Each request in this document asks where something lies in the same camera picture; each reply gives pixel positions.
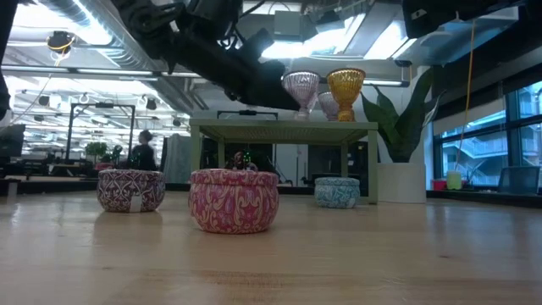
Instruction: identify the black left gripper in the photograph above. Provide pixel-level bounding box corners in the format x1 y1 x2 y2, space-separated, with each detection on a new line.
223 58 301 112

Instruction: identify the pink glass candle holder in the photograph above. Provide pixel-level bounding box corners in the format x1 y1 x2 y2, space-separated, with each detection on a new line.
281 70 322 122

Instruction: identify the clear glass candle holder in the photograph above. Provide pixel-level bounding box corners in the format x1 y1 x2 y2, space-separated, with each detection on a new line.
317 91 340 122

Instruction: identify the amber glass candle holder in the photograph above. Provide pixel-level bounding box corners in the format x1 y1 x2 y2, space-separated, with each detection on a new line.
325 67 367 123

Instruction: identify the blue patterned candle tin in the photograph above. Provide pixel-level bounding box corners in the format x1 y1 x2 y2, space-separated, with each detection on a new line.
313 176 362 209

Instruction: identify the pink patterned candle tin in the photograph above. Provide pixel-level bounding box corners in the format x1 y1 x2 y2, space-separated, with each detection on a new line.
188 168 280 236

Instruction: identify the purple patterned candle tin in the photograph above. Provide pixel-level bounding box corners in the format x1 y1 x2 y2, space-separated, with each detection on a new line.
97 169 167 214

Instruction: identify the green perforated metal shelf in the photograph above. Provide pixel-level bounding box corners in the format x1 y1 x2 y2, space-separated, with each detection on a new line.
189 118 379 205

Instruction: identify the person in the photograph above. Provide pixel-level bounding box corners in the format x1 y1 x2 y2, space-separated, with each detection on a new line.
129 130 158 172
228 150 258 173

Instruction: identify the grey fabric panel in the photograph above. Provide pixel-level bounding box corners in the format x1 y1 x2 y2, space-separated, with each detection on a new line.
163 133 191 184

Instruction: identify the green leafy plant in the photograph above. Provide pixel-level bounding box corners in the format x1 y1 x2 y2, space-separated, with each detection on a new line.
360 67 445 164

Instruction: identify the white plant pot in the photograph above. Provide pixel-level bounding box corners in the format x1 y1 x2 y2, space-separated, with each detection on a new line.
376 162 428 204

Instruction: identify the small potted plant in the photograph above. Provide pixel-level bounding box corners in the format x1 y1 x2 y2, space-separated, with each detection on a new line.
84 141 109 164

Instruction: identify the yellow-green container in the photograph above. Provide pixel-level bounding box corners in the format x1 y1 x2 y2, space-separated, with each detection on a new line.
446 170 462 191

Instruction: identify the black round ceiling device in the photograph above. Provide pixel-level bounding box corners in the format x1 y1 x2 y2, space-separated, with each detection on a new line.
46 30 76 55

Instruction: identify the black monitor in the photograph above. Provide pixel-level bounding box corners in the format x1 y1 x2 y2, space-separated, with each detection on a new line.
0 124 26 158

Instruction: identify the yellow cable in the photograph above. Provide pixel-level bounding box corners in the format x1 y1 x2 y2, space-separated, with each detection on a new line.
455 19 478 170

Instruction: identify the black metal gantry frame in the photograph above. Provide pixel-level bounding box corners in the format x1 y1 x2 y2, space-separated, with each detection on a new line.
65 103 136 164

